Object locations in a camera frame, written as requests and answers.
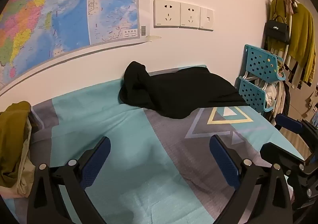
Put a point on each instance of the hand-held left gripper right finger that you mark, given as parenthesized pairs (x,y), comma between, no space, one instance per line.
(224,162)

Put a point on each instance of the colourful wall map poster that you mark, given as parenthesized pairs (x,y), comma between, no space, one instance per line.
(62,10)

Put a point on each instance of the black garment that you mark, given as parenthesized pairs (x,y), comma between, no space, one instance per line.
(178,90)

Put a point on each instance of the tape piece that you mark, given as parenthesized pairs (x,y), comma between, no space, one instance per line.
(154,37)

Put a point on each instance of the white wall data socket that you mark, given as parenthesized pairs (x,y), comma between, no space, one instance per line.
(206,19)

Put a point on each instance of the clothes in baskets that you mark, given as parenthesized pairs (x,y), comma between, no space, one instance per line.
(275,95)

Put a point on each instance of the patterned teal grey bed sheet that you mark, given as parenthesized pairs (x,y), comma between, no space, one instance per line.
(99,119)

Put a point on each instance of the white wall power socket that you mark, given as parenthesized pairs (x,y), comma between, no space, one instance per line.
(190,15)
(167,13)

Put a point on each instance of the beige cloth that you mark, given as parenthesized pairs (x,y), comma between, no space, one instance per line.
(24,179)

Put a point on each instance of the yellow-green sweater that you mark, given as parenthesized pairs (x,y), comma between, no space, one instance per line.
(301,32)

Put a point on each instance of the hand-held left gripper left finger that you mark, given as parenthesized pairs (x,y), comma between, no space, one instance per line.
(95,162)

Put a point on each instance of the black handbag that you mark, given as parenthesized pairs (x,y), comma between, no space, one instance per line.
(277,31)

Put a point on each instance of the mustard garment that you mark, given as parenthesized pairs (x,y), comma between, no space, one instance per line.
(12,134)

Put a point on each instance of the striped hanging clothes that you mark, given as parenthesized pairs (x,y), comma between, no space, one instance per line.
(297,72)

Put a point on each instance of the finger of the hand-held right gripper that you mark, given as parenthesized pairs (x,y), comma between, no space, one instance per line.
(278,153)
(288,122)

